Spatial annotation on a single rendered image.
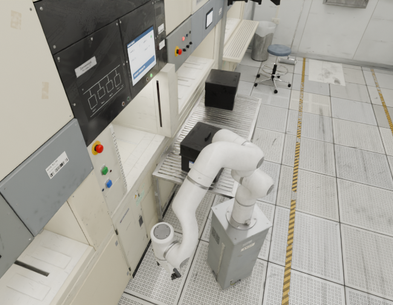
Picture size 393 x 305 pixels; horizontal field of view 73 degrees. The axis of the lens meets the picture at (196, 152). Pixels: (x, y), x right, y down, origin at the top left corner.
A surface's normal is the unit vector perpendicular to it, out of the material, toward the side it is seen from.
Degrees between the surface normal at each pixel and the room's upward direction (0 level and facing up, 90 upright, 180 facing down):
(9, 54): 90
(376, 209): 0
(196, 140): 0
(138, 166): 0
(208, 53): 90
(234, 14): 90
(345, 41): 90
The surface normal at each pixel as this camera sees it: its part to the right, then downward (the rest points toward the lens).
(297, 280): 0.03, -0.73
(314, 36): -0.32, 0.65
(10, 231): 0.95, 0.23
